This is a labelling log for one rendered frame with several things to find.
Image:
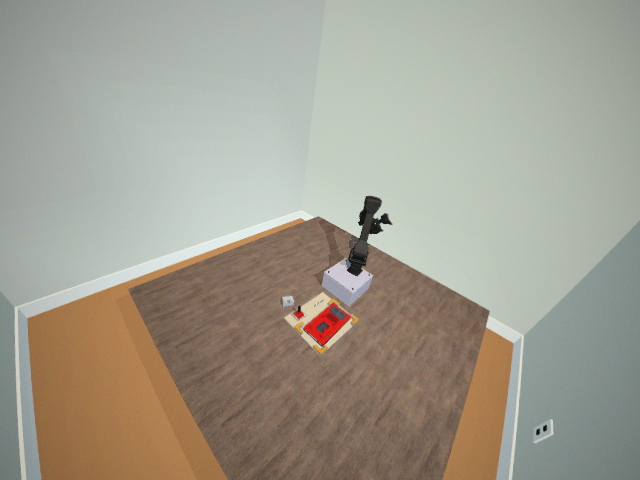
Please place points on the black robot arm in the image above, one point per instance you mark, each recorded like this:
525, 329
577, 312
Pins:
360, 250

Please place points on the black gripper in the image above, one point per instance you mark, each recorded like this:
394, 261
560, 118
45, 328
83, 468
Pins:
384, 219

